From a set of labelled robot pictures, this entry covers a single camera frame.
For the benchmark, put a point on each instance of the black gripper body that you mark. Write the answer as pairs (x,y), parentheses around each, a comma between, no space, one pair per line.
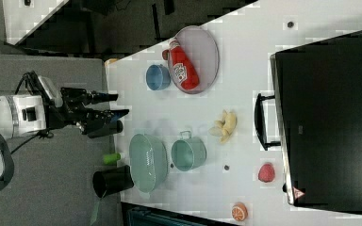
(75,111)

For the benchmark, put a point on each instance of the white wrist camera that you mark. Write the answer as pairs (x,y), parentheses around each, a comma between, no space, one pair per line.
(51,90)

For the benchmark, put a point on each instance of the black cup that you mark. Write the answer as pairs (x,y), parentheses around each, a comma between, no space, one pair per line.
(112,181)

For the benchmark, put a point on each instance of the green small bottle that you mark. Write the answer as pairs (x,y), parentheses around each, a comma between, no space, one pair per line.
(112,158)

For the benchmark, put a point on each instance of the black toaster oven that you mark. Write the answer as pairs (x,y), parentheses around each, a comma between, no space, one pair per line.
(318,100)

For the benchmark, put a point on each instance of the black cylinder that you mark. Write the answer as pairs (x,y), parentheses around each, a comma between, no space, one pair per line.
(107,130)

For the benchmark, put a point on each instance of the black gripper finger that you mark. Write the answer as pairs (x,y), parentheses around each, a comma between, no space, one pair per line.
(99,97)
(118,113)

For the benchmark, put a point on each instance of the blue bowl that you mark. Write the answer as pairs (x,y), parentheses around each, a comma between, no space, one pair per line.
(157,77)

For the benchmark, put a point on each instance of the green colander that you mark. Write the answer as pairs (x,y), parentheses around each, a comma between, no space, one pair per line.
(148,162)

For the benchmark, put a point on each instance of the orange slice toy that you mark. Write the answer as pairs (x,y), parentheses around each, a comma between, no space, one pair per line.
(239,211)

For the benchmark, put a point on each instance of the red ketchup bottle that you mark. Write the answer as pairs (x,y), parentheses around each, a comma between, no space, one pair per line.
(184,71)

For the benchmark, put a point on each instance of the grey round plate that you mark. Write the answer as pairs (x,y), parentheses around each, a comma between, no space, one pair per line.
(202,51)

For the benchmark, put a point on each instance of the red strawberry toy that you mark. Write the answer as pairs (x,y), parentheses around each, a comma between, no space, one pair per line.
(266,173)

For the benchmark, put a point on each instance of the green pot with handle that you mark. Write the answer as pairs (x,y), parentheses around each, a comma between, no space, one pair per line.
(188,152)

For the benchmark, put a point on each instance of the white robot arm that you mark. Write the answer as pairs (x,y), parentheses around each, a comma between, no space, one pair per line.
(37,114)

